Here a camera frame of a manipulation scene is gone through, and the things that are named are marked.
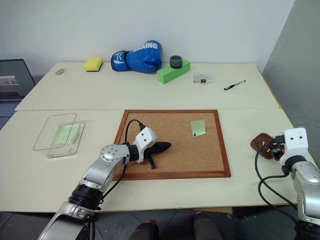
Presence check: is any green sticky note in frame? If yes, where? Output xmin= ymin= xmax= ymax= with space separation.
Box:
xmin=54 ymin=123 xmax=81 ymax=145
xmin=190 ymin=119 xmax=207 ymax=138

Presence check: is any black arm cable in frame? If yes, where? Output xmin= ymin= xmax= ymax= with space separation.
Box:
xmin=84 ymin=119 xmax=146 ymax=240
xmin=254 ymin=144 xmax=305 ymax=229

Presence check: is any grey tape roll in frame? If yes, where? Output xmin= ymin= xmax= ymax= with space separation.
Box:
xmin=169 ymin=55 xmax=183 ymax=70

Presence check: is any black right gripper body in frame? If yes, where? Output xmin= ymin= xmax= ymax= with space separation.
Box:
xmin=270 ymin=134 xmax=286 ymax=161

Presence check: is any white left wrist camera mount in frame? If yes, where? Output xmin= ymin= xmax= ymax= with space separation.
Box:
xmin=132 ymin=126 xmax=158 ymax=164

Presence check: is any clear plastic box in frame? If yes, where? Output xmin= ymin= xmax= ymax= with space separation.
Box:
xmin=32 ymin=112 xmax=85 ymax=159

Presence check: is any blue boxing glove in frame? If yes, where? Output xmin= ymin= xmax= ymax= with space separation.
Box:
xmin=110 ymin=39 xmax=163 ymax=74

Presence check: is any yellow green sponge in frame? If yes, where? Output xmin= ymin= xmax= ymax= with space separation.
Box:
xmin=83 ymin=56 xmax=104 ymax=73

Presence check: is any brown wooden tray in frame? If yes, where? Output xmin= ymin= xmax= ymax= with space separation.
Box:
xmin=250 ymin=132 xmax=277 ymax=160

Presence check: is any black ballpoint pen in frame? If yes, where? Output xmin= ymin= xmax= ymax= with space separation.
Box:
xmin=223 ymin=79 xmax=247 ymax=91

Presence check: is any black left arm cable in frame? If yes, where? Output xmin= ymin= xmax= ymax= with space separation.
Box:
xmin=84 ymin=119 xmax=146 ymax=240

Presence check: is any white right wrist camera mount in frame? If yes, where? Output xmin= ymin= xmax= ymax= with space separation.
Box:
xmin=278 ymin=127 xmax=309 ymax=164

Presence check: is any clear card packet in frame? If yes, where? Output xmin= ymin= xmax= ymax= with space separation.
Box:
xmin=192 ymin=73 xmax=216 ymax=85

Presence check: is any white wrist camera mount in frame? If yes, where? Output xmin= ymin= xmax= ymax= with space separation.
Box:
xmin=278 ymin=127 xmax=309 ymax=164
xmin=132 ymin=126 xmax=158 ymax=164

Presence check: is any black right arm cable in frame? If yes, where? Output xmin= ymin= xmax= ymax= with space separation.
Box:
xmin=254 ymin=144 xmax=305 ymax=229

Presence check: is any dark rounded shape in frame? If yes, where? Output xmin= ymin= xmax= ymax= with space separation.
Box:
xmin=129 ymin=219 xmax=160 ymax=240
xmin=191 ymin=211 xmax=221 ymax=240

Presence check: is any dark laptop computer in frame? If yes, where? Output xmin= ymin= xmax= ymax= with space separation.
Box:
xmin=0 ymin=58 xmax=37 ymax=118

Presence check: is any wood-framed cork board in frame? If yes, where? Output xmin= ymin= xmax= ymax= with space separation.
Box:
xmin=112 ymin=109 xmax=232 ymax=181

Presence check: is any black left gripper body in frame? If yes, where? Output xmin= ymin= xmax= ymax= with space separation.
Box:
xmin=143 ymin=143 xmax=161 ymax=163

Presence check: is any grey partition panel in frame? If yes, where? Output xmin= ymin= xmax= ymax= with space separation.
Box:
xmin=261 ymin=0 xmax=320 ymax=161

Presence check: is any green foam block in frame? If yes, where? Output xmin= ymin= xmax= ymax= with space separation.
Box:
xmin=156 ymin=59 xmax=192 ymax=85

